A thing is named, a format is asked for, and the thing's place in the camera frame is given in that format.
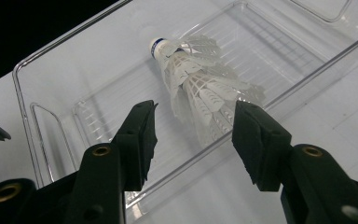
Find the white table sheet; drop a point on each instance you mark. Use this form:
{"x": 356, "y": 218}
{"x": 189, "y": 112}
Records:
{"x": 0, "y": 161}

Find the clear plastic storage box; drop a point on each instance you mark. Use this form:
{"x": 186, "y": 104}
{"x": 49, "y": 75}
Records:
{"x": 105, "y": 77}

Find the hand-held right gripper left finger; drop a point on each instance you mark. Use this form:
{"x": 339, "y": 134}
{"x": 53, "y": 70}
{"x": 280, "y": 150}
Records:
{"x": 133, "y": 149}

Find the white plastic shuttlecock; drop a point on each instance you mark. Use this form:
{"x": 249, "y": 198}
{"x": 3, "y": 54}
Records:
{"x": 160, "y": 46}
{"x": 211, "y": 124}
{"x": 248, "y": 90}

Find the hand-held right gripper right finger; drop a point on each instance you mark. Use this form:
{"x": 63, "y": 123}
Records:
{"x": 261, "y": 146}

